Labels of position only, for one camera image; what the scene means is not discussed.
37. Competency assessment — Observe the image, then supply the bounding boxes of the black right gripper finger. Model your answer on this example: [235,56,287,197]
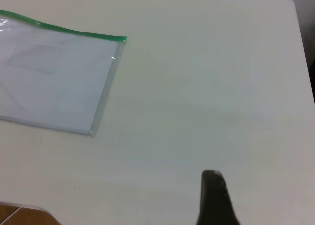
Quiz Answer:
[195,170,241,225]

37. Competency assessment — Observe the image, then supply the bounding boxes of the clear zip bag green edge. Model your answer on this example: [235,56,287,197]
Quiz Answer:
[0,9,128,138]

